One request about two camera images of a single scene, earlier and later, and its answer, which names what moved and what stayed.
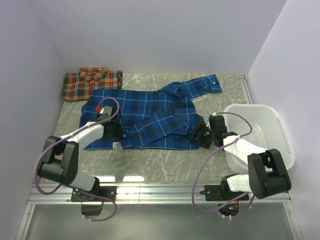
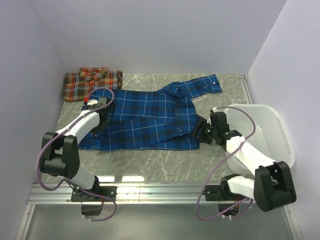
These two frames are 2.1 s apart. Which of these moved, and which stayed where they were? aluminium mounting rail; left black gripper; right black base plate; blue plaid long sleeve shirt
Moved: left black gripper
Stayed: right black base plate; blue plaid long sleeve shirt; aluminium mounting rail
